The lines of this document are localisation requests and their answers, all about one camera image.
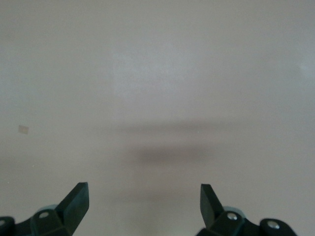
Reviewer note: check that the small brown square tape patch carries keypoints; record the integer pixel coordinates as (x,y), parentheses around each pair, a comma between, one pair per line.
(23,129)

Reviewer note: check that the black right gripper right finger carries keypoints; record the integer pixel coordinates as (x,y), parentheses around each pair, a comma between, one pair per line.
(211,211)

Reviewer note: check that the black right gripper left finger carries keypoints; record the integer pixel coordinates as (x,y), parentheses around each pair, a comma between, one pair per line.
(73,209)

